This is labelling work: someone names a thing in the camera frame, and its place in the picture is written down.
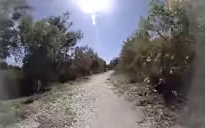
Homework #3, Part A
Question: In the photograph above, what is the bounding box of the pale dirt path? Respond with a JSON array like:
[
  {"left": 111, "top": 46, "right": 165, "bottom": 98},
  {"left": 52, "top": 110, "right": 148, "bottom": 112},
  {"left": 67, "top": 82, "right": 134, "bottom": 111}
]
[{"left": 77, "top": 69, "right": 145, "bottom": 128}]

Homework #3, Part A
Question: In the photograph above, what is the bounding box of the row of green trees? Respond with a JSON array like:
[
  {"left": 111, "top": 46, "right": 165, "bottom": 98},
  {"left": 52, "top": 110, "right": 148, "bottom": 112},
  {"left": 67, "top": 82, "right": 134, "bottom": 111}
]
[{"left": 0, "top": 0, "right": 112, "bottom": 101}]

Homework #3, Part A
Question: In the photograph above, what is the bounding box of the dry leaf-strewn verge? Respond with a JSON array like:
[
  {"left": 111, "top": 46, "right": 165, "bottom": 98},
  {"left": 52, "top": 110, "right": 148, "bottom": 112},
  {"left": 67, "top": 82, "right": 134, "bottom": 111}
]
[
  {"left": 107, "top": 71, "right": 205, "bottom": 128},
  {"left": 0, "top": 73, "right": 101, "bottom": 128}
]

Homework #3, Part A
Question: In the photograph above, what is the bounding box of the row of dry bushes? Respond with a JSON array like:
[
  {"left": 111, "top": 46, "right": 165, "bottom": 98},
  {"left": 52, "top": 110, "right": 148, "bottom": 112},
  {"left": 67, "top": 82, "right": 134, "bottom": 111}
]
[{"left": 109, "top": 0, "right": 205, "bottom": 111}]

